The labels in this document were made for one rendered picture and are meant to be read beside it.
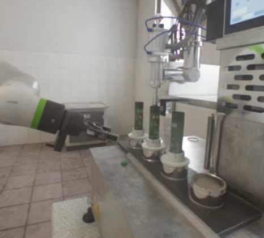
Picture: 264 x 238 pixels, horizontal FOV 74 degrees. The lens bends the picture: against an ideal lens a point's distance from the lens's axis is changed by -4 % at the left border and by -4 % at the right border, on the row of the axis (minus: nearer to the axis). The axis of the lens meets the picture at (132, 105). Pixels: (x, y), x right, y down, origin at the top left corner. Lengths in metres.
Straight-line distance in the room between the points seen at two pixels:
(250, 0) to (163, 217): 0.42
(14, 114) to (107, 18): 3.91
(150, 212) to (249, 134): 0.24
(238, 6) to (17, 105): 0.54
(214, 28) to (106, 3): 4.01
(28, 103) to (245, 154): 0.51
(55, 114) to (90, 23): 3.74
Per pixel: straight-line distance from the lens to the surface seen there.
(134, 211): 0.39
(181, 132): 0.45
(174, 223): 0.37
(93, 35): 4.15
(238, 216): 0.41
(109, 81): 4.11
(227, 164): 0.44
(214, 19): 0.50
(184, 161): 0.47
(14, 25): 4.16
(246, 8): 0.42
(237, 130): 0.41
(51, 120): 0.53
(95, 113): 3.39
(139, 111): 0.62
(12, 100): 0.54
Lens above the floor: 1.26
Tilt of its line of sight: 7 degrees down
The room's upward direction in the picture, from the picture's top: 1 degrees clockwise
